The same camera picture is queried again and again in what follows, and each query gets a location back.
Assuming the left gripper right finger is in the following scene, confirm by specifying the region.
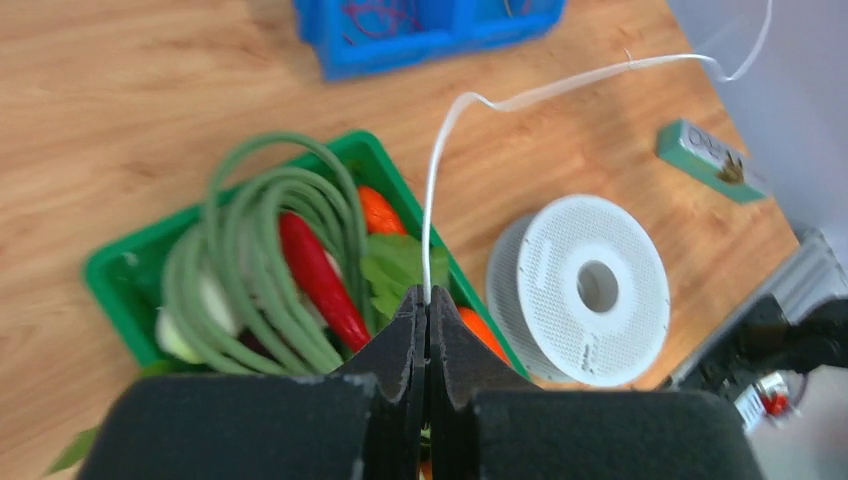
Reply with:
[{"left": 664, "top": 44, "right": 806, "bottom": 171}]
[{"left": 427, "top": 287, "right": 762, "bottom": 479}]

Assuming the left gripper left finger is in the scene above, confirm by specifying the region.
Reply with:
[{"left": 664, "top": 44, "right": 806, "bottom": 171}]
[{"left": 79, "top": 286, "right": 428, "bottom": 479}]

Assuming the white perforated spool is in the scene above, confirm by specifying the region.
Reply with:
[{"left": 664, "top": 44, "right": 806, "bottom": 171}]
[{"left": 485, "top": 194, "right": 671, "bottom": 387}]

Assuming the white cable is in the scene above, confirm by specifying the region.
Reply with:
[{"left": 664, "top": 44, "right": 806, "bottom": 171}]
[{"left": 421, "top": 0, "right": 775, "bottom": 307}]

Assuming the large orange carrot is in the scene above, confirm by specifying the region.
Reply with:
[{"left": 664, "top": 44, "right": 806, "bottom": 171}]
[{"left": 458, "top": 307, "right": 510, "bottom": 365}]

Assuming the red chili pepper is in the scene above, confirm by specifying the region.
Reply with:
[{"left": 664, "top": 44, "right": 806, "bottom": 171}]
[{"left": 278, "top": 213, "right": 371, "bottom": 352}]

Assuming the green plastic tray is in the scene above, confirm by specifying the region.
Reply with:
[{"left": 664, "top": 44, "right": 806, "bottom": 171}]
[{"left": 84, "top": 131, "right": 515, "bottom": 372}]

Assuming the green long beans bundle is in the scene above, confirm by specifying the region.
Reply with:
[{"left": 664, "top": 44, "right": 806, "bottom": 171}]
[{"left": 160, "top": 131, "right": 370, "bottom": 376}]

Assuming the small orange carrot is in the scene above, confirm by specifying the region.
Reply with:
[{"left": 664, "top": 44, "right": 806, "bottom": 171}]
[{"left": 358, "top": 185, "right": 407, "bottom": 235}]

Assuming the white mushroom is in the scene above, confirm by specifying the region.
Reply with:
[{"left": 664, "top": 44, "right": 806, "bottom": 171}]
[{"left": 155, "top": 251, "right": 346, "bottom": 366}]

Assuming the green cilantro leaf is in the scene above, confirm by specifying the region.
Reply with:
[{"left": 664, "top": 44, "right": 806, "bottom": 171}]
[{"left": 44, "top": 360, "right": 174, "bottom": 477}]

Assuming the green white small box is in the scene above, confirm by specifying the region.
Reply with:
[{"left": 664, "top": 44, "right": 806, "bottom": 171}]
[{"left": 655, "top": 119, "right": 771, "bottom": 204}]

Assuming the blue two-compartment bin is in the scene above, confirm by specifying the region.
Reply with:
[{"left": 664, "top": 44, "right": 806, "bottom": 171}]
[{"left": 293, "top": 0, "right": 566, "bottom": 81}]

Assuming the red wire bundle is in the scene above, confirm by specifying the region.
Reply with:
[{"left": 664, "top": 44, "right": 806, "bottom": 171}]
[{"left": 341, "top": 0, "right": 425, "bottom": 40}]

